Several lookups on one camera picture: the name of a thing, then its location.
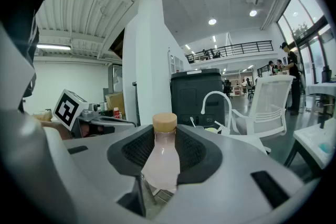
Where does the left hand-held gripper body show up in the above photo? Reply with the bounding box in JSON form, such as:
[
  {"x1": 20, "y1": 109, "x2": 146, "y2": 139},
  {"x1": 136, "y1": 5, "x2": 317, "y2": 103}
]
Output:
[{"x1": 52, "y1": 89, "x2": 117, "y2": 140}]

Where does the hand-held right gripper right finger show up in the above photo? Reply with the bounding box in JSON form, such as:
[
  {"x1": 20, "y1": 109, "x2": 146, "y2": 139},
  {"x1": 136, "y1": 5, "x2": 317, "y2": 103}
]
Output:
[{"x1": 156, "y1": 124, "x2": 320, "y2": 224}]

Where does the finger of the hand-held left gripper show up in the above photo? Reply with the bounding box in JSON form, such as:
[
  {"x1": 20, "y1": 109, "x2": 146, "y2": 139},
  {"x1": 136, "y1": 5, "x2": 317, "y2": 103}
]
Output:
[{"x1": 99, "y1": 115, "x2": 138, "y2": 129}]

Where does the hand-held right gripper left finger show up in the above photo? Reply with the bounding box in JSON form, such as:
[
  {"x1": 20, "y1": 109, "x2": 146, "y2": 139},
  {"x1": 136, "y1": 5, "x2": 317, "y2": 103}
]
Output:
[{"x1": 39, "y1": 124, "x2": 156, "y2": 224}]

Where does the pink cup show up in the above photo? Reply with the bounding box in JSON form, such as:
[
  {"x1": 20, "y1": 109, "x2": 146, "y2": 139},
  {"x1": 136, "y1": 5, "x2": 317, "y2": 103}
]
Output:
[{"x1": 141, "y1": 112, "x2": 181, "y2": 194}]

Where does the person's left forearm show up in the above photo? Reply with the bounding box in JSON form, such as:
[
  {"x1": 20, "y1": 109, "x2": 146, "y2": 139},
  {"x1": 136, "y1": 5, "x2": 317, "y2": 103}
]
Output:
[{"x1": 41, "y1": 120, "x2": 71, "y2": 140}]

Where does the cardboard box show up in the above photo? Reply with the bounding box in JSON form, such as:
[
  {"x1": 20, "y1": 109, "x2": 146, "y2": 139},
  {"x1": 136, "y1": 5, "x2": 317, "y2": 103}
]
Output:
[{"x1": 104, "y1": 91, "x2": 125, "y2": 119}]

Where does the white office chair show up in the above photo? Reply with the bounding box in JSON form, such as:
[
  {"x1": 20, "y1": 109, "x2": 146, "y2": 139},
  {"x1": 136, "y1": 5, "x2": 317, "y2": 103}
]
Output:
[{"x1": 230, "y1": 74, "x2": 296, "y2": 155}]

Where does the long fluorescent light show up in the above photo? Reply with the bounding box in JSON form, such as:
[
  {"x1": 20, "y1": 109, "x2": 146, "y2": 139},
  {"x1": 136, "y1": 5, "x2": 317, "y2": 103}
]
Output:
[{"x1": 36, "y1": 44, "x2": 72, "y2": 51}]

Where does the white curved faucet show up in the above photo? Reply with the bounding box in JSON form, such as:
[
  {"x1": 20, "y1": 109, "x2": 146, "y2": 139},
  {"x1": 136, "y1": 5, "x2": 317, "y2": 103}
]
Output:
[{"x1": 201, "y1": 91, "x2": 233, "y2": 136}]

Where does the large black machine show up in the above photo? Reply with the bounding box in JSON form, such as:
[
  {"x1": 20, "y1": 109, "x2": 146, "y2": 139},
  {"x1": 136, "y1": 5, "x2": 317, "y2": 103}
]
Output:
[{"x1": 170, "y1": 68, "x2": 225, "y2": 129}]

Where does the black office chair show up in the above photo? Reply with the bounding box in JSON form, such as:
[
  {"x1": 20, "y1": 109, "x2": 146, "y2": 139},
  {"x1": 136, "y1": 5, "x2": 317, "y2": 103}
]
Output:
[{"x1": 223, "y1": 79, "x2": 233, "y2": 98}]

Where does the white shelf unit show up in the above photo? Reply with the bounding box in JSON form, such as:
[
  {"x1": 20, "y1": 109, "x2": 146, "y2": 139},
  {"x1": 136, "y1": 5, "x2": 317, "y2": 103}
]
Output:
[{"x1": 169, "y1": 48, "x2": 185, "y2": 74}]

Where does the blue item in basin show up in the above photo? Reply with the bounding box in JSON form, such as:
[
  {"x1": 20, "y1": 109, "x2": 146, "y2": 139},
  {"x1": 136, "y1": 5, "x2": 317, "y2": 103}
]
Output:
[{"x1": 317, "y1": 140, "x2": 334, "y2": 154}]

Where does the black mezzanine railing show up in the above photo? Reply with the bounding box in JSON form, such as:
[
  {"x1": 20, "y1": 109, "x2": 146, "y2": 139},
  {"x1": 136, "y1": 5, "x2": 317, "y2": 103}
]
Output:
[{"x1": 185, "y1": 40, "x2": 274, "y2": 64}]

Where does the white table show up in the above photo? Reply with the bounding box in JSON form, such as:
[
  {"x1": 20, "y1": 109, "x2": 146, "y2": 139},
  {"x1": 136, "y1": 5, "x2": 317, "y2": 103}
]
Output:
[{"x1": 306, "y1": 82, "x2": 336, "y2": 98}]

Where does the large glass window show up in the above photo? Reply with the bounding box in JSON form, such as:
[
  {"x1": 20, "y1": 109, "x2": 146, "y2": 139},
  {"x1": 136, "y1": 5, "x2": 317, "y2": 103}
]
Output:
[{"x1": 277, "y1": 0, "x2": 336, "y2": 87}]

